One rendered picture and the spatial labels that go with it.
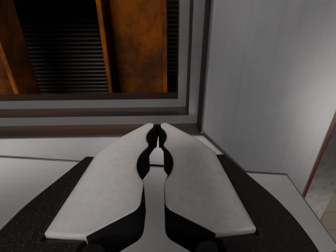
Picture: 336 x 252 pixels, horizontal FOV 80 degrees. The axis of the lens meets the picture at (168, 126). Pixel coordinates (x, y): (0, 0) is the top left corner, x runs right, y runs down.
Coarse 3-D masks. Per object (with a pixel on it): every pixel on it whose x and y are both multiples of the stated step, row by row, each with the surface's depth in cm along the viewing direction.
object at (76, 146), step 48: (192, 0) 12; (192, 48) 13; (0, 96) 17; (48, 96) 17; (96, 96) 17; (144, 96) 17; (192, 96) 15; (0, 144) 14; (48, 144) 14; (96, 144) 14
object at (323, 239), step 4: (324, 228) 19; (320, 232) 19; (324, 232) 19; (328, 232) 19; (320, 236) 20; (324, 236) 20; (328, 236) 20; (316, 240) 20; (320, 240) 20; (324, 240) 20; (328, 240) 20; (332, 240) 20; (316, 244) 20; (320, 244) 20; (324, 244) 20; (328, 244) 20; (332, 244) 20; (320, 248) 20; (324, 248) 20; (328, 248) 20; (332, 248) 20
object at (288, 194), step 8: (288, 176) 16; (280, 184) 16; (288, 184) 16; (280, 192) 17; (288, 192) 17; (296, 192) 17; (280, 200) 17; (288, 200) 17; (296, 200) 17; (304, 200) 17; (288, 208) 18; (296, 208) 18; (304, 208) 18; (296, 216) 18; (304, 216) 18; (312, 216) 18; (304, 224) 19; (312, 224) 19; (320, 224) 19; (312, 232) 19; (312, 240) 20
